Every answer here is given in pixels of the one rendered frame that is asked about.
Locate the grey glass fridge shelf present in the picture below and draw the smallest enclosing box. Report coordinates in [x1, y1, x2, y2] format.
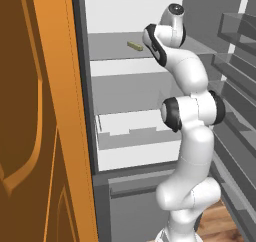
[91, 71, 186, 116]
[87, 31, 218, 62]

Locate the white fridge crisper drawer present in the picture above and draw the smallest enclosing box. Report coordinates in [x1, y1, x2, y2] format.
[95, 108, 184, 172]

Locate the grey fridge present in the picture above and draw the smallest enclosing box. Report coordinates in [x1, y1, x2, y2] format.
[70, 0, 248, 242]

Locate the yellow butter stick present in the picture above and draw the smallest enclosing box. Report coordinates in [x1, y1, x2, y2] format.
[126, 40, 144, 52]

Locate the grey fridge door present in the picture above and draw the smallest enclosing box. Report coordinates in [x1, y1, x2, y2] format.
[208, 0, 256, 242]

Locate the orange wooden tall cupboard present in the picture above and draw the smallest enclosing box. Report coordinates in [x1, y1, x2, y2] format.
[0, 0, 100, 242]

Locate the grey freezer drawer front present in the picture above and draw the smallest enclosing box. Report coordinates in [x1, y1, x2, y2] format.
[107, 168, 176, 242]

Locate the clear door shelf bin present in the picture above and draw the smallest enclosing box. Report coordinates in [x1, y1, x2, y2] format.
[217, 12, 256, 58]
[211, 52, 256, 101]

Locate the grey freezer drawer handle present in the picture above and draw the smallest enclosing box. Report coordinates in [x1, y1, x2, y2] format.
[109, 184, 165, 200]

